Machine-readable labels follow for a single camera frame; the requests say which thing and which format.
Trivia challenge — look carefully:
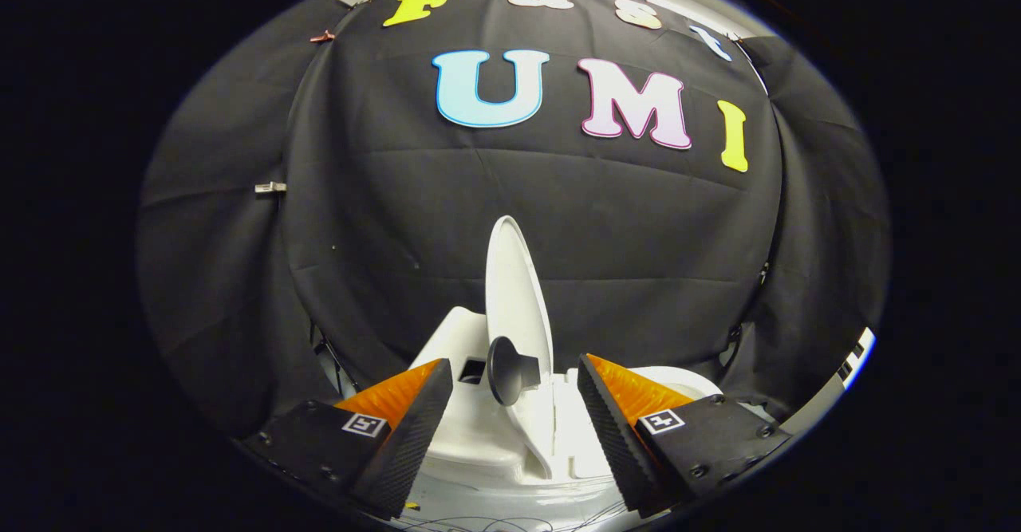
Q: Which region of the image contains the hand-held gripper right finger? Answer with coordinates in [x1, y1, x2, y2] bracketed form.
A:
[578, 353, 792, 517]

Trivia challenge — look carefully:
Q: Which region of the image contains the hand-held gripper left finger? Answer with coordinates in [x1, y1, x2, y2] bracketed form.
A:
[239, 358, 454, 521]

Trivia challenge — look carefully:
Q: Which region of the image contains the grey white side cabinet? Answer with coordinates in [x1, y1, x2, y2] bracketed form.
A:
[786, 327, 877, 437]

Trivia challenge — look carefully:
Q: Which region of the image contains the white toilet lid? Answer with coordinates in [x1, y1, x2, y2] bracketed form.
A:
[485, 215, 557, 469]

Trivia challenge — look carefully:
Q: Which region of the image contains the white ceramic toilet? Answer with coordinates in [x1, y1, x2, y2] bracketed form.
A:
[399, 306, 723, 530]

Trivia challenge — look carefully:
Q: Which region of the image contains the black round lid knob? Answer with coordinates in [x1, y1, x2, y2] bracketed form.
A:
[487, 337, 541, 406]

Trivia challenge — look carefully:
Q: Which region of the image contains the black backdrop cloth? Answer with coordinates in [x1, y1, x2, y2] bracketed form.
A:
[136, 0, 890, 437]

